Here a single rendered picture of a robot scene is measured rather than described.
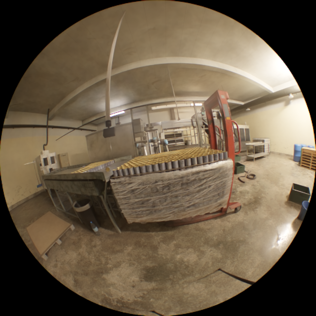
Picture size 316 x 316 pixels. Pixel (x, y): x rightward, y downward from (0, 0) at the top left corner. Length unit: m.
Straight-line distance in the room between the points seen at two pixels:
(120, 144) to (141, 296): 4.23
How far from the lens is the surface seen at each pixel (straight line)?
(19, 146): 7.30
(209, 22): 4.01
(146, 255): 1.53
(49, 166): 6.06
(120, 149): 4.02
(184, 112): 9.96
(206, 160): 1.07
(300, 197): 3.02
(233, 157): 1.52
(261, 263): 1.71
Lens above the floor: 1.37
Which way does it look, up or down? 9 degrees down
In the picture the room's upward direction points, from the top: 8 degrees counter-clockwise
